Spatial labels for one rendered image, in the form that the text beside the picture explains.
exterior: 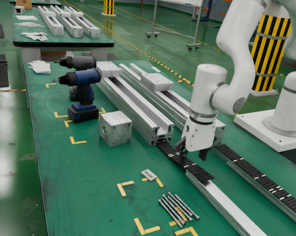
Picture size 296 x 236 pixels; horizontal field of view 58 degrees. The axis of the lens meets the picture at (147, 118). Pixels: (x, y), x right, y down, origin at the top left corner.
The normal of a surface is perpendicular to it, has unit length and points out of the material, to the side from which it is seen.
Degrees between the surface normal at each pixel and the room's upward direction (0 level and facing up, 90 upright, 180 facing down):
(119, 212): 0
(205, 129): 87
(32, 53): 90
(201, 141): 88
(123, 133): 90
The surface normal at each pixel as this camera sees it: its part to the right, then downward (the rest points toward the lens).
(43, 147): 0.11, -0.89
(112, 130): 0.54, 0.43
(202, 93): -0.73, 0.23
